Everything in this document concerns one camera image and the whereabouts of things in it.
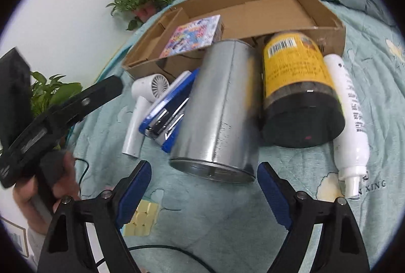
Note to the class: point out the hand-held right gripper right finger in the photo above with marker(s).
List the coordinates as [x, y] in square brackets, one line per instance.
[275, 194]

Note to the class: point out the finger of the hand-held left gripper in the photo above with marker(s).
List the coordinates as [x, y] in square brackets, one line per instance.
[101, 92]

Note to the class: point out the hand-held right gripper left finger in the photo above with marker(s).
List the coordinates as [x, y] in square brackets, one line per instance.
[136, 194]

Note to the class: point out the pastel puzzle cube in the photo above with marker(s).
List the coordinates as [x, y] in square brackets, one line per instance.
[142, 217]

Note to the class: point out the blue device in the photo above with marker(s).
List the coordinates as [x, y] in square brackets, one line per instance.
[186, 88]

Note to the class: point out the silver metal can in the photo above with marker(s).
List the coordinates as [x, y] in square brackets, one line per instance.
[218, 108]

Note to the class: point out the white spray bottle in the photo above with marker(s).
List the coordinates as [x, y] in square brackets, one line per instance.
[348, 121]

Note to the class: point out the colourful printed box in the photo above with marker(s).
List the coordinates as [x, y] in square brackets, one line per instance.
[189, 35]

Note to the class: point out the yellow label jar black lid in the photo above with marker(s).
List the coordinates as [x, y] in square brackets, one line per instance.
[294, 67]

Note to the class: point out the brown cardboard box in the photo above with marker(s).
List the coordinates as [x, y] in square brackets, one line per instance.
[253, 13]

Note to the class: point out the person's left hand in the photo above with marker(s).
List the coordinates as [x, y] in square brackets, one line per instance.
[28, 197]

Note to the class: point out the white hair dryer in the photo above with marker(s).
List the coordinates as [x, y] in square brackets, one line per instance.
[142, 91]

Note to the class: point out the framed picture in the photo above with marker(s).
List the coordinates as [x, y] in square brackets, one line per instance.
[14, 236]

